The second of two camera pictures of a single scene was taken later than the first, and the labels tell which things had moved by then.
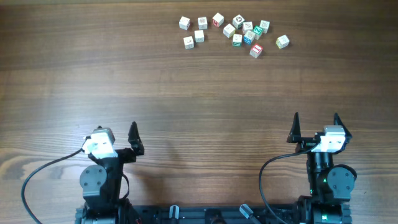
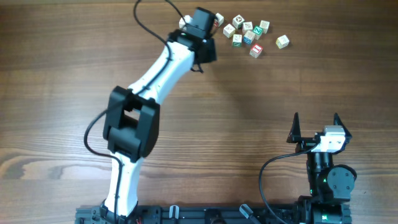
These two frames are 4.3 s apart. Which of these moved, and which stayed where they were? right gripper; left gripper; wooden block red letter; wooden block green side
Moved: left gripper
Stayed: right gripper; wooden block green side; wooden block red letter
